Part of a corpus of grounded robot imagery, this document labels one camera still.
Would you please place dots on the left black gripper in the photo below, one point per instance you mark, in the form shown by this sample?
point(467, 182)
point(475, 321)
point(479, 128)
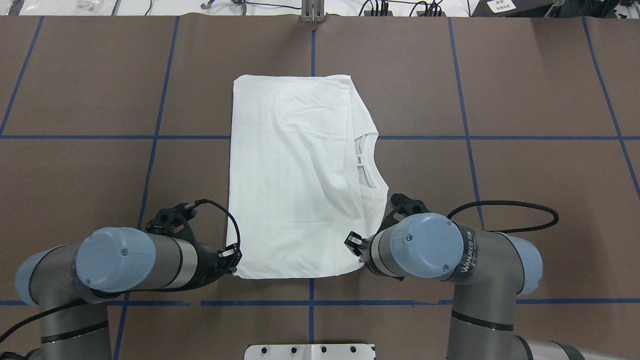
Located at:
point(206, 261)

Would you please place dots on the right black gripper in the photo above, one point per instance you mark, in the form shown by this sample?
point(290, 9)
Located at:
point(364, 246)

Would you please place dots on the white long-sleeve printed shirt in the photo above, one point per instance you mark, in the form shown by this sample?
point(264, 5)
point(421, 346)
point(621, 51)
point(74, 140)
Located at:
point(302, 175)

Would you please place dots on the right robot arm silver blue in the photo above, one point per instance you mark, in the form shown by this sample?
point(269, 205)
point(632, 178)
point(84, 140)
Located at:
point(489, 270)

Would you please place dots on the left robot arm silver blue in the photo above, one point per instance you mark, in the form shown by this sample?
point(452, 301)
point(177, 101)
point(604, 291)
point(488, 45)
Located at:
point(70, 284)

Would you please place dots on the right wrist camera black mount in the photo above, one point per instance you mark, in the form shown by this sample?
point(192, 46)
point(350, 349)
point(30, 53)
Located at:
point(402, 207)

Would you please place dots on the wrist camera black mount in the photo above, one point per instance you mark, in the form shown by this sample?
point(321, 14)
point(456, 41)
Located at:
point(402, 207)
point(173, 222)

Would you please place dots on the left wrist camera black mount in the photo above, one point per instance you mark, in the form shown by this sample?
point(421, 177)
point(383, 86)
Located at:
point(173, 222)

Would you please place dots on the white pedestal base plate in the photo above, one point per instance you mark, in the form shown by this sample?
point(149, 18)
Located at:
point(327, 351)

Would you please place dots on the aluminium frame post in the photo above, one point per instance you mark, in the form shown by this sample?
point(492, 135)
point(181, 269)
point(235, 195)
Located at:
point(313, 11)

